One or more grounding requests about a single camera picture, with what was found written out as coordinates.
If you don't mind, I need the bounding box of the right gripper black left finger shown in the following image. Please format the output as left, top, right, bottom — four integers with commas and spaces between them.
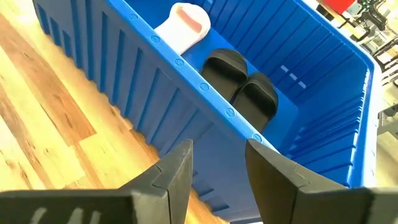
0, 139, 194, 224

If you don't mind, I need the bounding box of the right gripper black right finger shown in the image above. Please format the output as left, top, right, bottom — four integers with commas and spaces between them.
244, 138, 398, 224

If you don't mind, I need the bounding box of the black rubber slide sandal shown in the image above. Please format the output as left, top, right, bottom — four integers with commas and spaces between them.
200, 48, 249, 102
231, 72, 279, 133

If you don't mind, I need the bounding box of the pink rubber slide sandal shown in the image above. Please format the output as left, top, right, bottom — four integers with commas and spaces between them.
154, 2, 211, 56

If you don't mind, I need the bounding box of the blue plastic bin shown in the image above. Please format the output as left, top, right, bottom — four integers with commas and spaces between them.
32, 0, 384, 224

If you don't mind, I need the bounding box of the black metal rack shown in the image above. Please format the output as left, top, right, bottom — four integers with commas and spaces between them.
371, 36, 398, 86

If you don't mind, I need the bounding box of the red plastic box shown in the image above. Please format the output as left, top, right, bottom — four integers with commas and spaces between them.
322, 0, 357, 15

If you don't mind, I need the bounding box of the black equipment stand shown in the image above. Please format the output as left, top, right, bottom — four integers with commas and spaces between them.
354, 0, 391, 43

